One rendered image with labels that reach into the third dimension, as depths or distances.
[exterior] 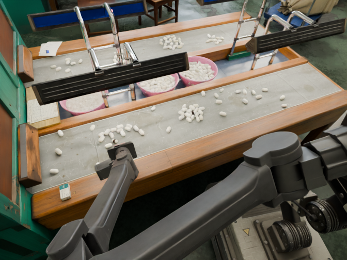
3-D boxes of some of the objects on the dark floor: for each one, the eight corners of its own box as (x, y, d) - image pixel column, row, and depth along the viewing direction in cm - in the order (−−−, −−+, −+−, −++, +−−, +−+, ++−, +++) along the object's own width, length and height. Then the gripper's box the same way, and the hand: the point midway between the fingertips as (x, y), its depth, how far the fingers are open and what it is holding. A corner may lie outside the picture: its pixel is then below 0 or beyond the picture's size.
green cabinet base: (87, 260, 143) (20, 224, 76) (-12, 303, 128) (-199, 304, 62) (62, 113, 218) (18, 30, 151) (-2, 129, 203) (-81, 46, 136)
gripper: (112, 171, 80) (110, 158, 95) (140, 162, 83) (133, 150, 98) (107, 153, 79) (106, 143, 93) (135, 145, 81) (129, 136, 96)
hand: (120, 147), depth 95 cm, fingers closed
